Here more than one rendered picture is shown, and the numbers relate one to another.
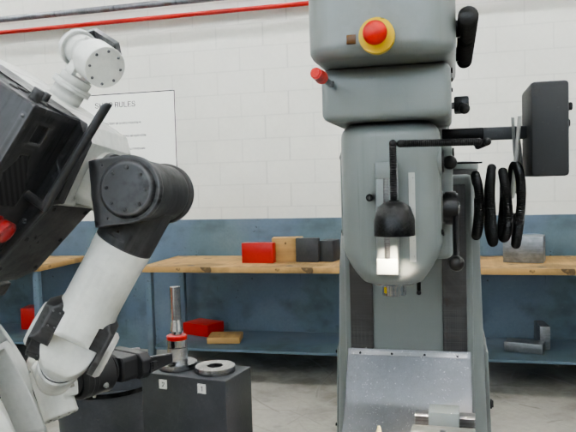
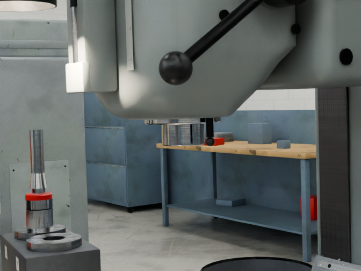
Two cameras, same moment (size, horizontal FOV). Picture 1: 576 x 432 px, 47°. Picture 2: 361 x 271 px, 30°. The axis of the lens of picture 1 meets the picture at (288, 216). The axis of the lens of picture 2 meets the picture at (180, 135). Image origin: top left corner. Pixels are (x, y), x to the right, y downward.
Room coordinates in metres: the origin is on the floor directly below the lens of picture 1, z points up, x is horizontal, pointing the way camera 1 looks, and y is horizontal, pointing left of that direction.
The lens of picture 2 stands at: (0.79, -0.71, 1.33)
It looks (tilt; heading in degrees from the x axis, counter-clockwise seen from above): 3 degrees down; 41
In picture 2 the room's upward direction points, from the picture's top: 2 degrees counter-clockwise
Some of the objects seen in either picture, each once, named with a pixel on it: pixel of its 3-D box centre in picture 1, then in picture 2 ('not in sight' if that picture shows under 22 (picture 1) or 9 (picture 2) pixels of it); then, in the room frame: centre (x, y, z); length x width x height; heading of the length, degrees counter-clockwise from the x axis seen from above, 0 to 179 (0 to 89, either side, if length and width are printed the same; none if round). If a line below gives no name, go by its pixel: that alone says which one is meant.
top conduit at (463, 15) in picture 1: (464, 42); not in sight; (1.35, -0.37, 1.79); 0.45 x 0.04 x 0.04; 166
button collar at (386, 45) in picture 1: (376, 36); not in sight; (1.13, -0.16, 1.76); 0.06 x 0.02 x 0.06; 76
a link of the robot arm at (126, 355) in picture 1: (111, 369); not in sight; (1.35, 0.38, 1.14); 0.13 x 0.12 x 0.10; 53
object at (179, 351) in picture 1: (177, 350); (39, 213); (1.51, 0.26, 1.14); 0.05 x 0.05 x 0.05
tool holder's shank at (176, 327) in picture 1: (176, 310); (37, 161); (1.51, 0.26, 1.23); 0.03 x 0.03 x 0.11
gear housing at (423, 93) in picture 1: (393, 101); not in sight; (1.39, -0.23, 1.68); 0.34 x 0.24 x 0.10; 166
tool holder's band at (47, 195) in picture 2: (177, 337); (38, 195); (1.51, 0.26, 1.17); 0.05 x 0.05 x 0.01
